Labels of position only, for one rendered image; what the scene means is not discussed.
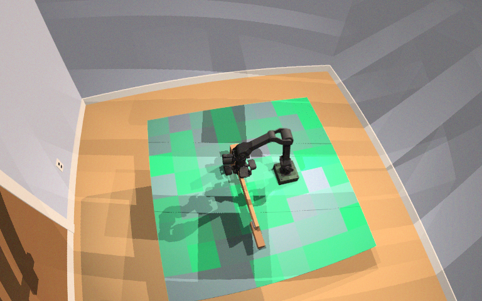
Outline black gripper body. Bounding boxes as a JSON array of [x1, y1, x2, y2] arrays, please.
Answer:
[[223, 159, 257, 176]]

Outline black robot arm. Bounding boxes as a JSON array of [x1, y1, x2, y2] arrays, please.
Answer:
[[222, 128, 294, 178]]

